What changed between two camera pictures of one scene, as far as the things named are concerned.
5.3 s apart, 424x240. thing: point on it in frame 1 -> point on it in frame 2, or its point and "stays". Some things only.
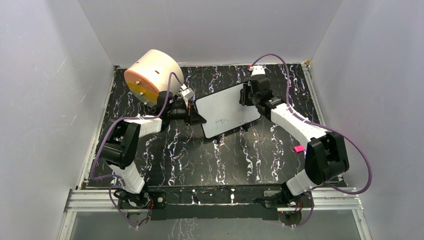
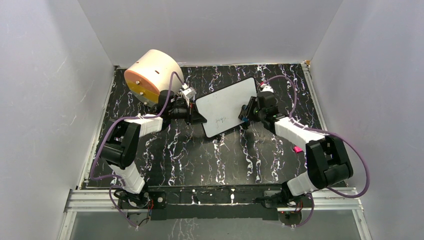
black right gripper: x=245 y=95 -> x=248 y=109
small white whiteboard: x=223 y=112 stays
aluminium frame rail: x=95 y=199 stays
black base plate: x=217 y=202 stays
